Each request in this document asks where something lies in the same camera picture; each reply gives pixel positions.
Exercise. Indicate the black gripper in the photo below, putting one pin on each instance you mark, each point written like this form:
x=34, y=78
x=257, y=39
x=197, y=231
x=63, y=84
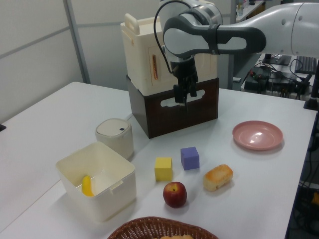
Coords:
x=185, y=72

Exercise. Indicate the blocky golden bread roll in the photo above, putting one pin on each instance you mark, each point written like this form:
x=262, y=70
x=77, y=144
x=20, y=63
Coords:
x=217, y=177

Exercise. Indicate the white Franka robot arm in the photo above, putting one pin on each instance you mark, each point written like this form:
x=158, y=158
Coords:
x=229, y=37

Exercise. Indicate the long golden bread stick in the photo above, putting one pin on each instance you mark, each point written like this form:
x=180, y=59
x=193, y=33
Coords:
x=174, y=237

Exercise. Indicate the dark brown drawer box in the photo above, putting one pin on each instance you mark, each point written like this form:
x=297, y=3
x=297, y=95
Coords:
x=159, y=119

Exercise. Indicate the cream plastic cabinet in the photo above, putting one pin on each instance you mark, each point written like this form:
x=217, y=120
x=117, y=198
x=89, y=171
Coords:
x=139, y=57

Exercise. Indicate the purple foam cube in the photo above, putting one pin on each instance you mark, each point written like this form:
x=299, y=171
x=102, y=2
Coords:
x=190, y=160

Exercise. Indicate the black electronics box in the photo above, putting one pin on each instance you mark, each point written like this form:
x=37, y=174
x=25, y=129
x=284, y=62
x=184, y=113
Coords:
x=259, y=81

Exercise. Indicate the yellow foam cube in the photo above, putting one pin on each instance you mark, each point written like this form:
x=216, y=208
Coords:
x=163, y=171

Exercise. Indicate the pink plate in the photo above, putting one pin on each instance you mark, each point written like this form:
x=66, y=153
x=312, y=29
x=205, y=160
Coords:
x=256, y=137

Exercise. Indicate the white lidded bin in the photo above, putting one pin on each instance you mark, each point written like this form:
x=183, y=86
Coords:
x=117, y=142

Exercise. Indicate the black monitor base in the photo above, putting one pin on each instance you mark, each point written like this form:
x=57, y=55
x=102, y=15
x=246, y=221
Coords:
x=280, y=59

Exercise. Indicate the red apple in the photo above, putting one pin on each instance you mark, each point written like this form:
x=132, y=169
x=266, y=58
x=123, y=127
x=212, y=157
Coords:
x=175, y=195

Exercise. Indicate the open white plastic box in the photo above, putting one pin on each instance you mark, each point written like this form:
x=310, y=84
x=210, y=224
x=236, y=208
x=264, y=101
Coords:
x=114, y=199

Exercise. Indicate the yellow banana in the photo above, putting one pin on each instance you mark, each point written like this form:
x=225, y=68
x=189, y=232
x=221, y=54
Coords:
x=87, y=188

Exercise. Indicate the brown wicker basket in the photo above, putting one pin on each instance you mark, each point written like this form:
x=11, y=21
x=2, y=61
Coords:
x=159, y=227

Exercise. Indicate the black flat object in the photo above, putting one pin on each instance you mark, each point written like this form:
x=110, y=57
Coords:
x=2, y=127

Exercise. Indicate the black clamp mount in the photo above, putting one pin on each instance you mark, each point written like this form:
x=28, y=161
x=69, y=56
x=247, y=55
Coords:
x=312, y=99

